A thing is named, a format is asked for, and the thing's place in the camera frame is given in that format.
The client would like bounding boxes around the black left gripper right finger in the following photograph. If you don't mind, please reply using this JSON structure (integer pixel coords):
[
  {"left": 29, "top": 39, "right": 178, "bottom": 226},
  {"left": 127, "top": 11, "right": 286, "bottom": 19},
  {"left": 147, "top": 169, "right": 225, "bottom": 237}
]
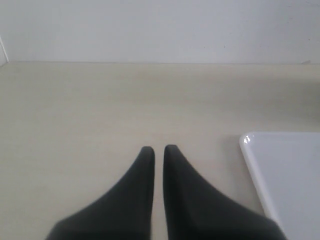
[{"left": 163, "top": 144, "right": 286, "bottom": 240}]

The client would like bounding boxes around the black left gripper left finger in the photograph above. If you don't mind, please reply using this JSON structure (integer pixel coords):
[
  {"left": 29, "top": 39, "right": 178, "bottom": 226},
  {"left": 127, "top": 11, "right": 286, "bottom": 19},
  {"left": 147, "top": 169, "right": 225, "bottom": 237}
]
[{"left": 47, "top": 146, "right": 155, "bottom": 240}]

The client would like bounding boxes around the white plastic tray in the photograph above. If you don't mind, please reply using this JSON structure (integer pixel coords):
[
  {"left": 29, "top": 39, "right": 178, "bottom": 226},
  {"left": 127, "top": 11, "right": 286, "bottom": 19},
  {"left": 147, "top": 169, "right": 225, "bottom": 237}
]
[{"left": 239, "top": 131, "right": 320, "bottom": 240}]

